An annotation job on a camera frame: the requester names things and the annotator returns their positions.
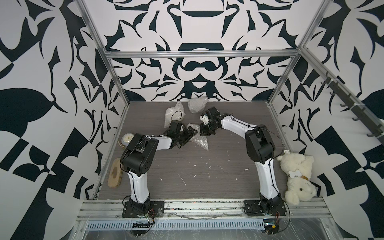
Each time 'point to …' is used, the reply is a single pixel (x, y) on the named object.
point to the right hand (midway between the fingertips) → (198, 131)
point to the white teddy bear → (299, 167)
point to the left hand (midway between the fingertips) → (194, 131)
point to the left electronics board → (139, 228)
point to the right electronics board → (271, 226)
